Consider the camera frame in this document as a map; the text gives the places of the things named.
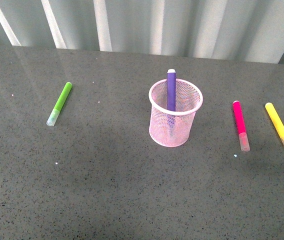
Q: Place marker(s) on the pink mesh cup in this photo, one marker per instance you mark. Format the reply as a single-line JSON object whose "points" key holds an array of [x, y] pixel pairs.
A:
{"points": [[189, 99]]}

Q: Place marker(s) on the green marker pen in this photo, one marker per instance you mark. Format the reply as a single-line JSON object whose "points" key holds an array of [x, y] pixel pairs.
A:
{"points": [[59, 105]]}

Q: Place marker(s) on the white pleated curtain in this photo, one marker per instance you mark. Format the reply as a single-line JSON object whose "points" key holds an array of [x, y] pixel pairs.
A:
{"points": [[243, 30]]}

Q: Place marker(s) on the purple marker pen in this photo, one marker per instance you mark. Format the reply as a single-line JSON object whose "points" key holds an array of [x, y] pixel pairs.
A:
{"points": [[171, 98]]}

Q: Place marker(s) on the yellow marker pen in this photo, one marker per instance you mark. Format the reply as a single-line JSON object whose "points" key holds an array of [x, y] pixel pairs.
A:
{"points": [[276, 120]]}

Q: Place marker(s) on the pink marker pen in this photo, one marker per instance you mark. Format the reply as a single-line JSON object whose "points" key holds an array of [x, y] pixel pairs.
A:
{"points": [[241, 128]]}

